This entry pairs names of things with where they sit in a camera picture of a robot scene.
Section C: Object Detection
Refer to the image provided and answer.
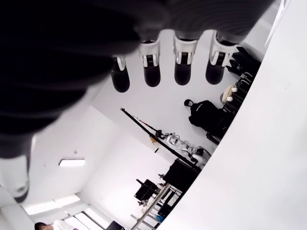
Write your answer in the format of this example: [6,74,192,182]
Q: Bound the silver humanoid robot legs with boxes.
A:
[155,131,212,166]

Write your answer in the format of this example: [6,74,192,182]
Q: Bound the white metal frame rack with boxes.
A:
[130,184,184,230]

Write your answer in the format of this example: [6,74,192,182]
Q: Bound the rectangular ceiling light panel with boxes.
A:
[58,157,86,168]

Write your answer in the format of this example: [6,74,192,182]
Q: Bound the folded metal stand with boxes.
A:
[236,71,254,96]

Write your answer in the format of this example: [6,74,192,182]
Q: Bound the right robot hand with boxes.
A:
[0,0,283,205]

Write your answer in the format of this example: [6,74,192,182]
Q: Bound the seated person in white shirt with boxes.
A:
[34,219,74,230]

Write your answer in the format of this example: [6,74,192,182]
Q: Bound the long black pole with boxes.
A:
[120,107,202,170]

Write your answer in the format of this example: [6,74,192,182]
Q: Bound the black cabinet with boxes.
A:
[165,158,201,192]

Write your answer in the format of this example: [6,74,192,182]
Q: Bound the black backpack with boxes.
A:
[184,99,232,135]

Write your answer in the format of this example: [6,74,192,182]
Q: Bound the beige round plush item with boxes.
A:
[220,84,238,104]

